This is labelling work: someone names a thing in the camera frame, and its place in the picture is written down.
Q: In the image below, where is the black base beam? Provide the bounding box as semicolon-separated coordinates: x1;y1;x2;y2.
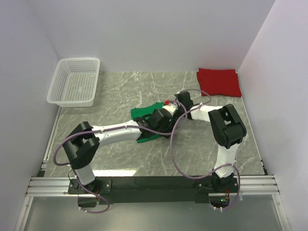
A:
67;175;240;205

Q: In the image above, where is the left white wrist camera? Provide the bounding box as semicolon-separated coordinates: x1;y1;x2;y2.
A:
163;100;178;116

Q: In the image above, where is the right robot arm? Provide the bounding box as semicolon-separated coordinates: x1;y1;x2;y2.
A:
174;91;247;193

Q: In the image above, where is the folded red t-shirt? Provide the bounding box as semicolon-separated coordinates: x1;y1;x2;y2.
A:
196;68;242;97

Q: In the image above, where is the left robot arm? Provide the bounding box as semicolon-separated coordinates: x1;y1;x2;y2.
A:
63;106;176;193

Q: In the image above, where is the white plastic basket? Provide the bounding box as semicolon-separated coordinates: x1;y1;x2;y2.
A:
47;57;100;107

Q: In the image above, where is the green t-shirt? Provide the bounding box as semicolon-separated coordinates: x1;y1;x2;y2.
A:
130;103;165;143

